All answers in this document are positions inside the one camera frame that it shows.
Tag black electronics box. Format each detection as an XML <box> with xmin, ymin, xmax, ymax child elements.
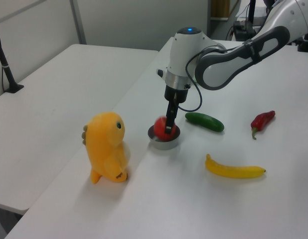
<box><xmin>233</xmin><ymin>21</ymin><xmax>256</xmax><ymax>40</ymax></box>

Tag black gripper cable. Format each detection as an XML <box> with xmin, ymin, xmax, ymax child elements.
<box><xmin>185</xmin><ymin>47</ymin><xmax>203</xmax><ymax>112</ymax></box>

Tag orange brown board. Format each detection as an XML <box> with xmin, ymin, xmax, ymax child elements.
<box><xmin>210</xmin><ymin>0</ymin><xmax>230</xmax><ymax>20</ymax></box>

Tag orange plush dinosaur toy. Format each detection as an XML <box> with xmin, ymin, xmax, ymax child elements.
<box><xmin>81</xmin><ymin>112</ymin><xmax>132</xmax><ymax>185</ymax></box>

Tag green toy cucumber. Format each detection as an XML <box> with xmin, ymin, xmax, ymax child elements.
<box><xmin>185</xmin><ymin>112</ymin><xmax>225</xmax><ymax>132</ymax></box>

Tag black table clamp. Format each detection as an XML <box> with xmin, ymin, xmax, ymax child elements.
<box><xmin>297</xmin><ymin>32</ymin><xmax>308</xmax><ymax>52</ymax></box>

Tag black camera stand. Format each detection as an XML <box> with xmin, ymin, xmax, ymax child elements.
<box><xmin>247</xmin><ymin>0</ymin><xmax>257</xmax><ymax>30</ymax></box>

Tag small grey bowl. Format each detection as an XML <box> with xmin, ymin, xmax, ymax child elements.
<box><xmin>147</xmin><ymin>123</ymin><xmax>180</xmax><ymax>151</ymax></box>

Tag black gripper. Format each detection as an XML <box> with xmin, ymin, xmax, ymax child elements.
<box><xmin>164</xmin><ymin>84</ymin><xmax>190</xmax><ymax>135</ymax></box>

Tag yellow toy banana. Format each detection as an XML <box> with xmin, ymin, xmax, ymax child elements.
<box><xmin>205</xmin><ymin>153</ymin><xmax>267</xmax><ymax>179</ymax></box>

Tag grey metal frame post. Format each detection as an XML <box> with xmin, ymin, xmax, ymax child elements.
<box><xmin>70</xmin><ymin>0</ymin><xmax>87</xmax><ymax>45</ymax></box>

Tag black pole with base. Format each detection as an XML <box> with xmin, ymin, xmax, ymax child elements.
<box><xmin>0</xmin><ymin>24</ymin><xmax>24</xmax><ymax>94</ymax></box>

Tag red tomato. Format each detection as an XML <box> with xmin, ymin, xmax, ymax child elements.
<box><xmin>154</xmin><ymin>116</ymin><xmax>177</xmax><ymax>141</ymax></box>

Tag red toy chili pepper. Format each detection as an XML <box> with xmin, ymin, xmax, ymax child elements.
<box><xmin>251</xmin><ymin>110</ymin><xmax>276</xmax><ymax>140</ymax></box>

